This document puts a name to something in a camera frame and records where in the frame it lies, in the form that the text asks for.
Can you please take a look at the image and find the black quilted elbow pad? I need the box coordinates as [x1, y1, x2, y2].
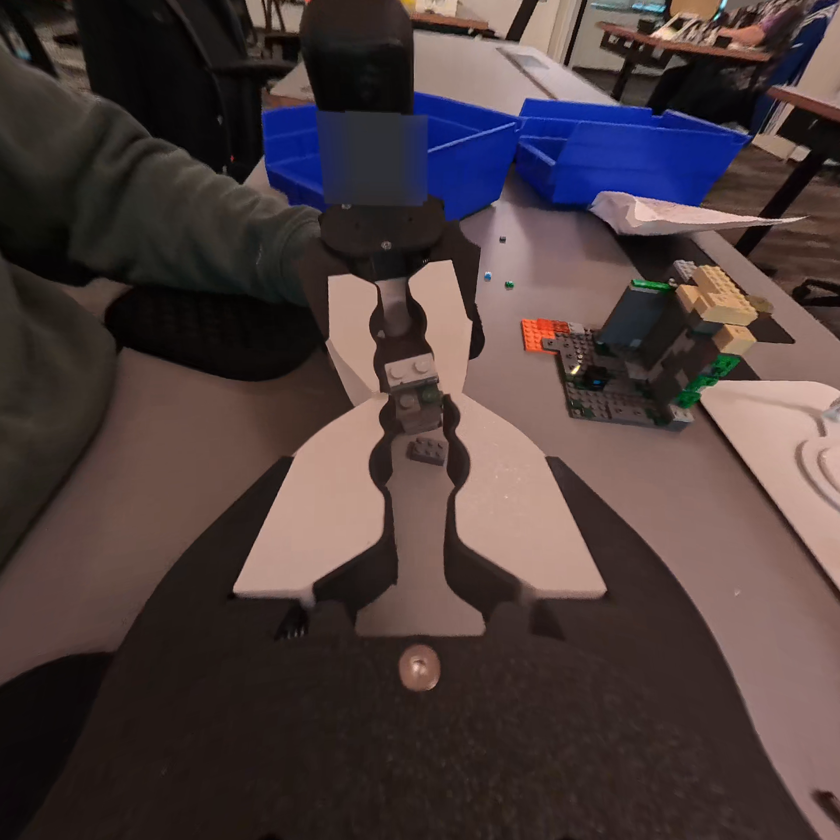
[105, 285, 330, 383]
[0, 650, 116, 840]

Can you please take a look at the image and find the light grey square brick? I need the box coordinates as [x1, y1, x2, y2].
[384, 354, 439, 395]

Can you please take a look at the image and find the background office table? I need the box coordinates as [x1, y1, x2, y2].
[735, 85, 840, 258]

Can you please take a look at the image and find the cluttered office table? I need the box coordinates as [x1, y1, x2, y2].
[596, 13, 774, 101]

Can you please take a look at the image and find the dark grey brick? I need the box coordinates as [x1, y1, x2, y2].
[406, 435, 451, 468]

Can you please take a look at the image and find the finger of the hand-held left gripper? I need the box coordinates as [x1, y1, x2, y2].
[327, 272, 395, 406]
[409, 258, 476, 396]

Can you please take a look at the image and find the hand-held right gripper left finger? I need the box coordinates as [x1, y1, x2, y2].
[233, 392, 399, 626]

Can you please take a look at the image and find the grey baseplate brick building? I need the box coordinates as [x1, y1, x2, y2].
[521, 259, 777, 433]

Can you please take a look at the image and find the printed white paper bag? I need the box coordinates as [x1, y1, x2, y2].
[587, 190, 809, 238]

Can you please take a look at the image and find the grey brick pillar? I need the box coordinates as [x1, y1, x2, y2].
[392, 384, 446, 435]

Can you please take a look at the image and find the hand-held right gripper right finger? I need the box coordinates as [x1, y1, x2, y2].
[443, 392, 609, 624]

